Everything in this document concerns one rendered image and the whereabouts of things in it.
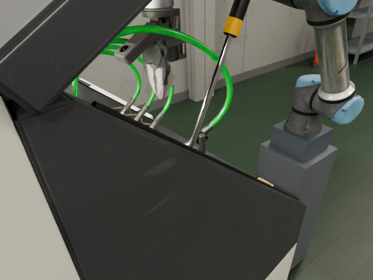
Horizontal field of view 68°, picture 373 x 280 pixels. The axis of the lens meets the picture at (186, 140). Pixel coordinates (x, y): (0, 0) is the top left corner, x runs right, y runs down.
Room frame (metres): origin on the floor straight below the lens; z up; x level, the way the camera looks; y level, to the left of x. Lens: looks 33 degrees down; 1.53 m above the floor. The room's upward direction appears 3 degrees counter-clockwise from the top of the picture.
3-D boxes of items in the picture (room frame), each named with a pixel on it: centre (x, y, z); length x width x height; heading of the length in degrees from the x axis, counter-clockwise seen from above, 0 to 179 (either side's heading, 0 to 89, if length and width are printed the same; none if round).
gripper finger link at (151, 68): (0.70, 0.06, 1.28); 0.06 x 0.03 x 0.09; 131
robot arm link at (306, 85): (1.04, -0.51, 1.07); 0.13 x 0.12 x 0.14; 22
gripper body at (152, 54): (0.69, 0.05, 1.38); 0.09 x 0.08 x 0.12; 131
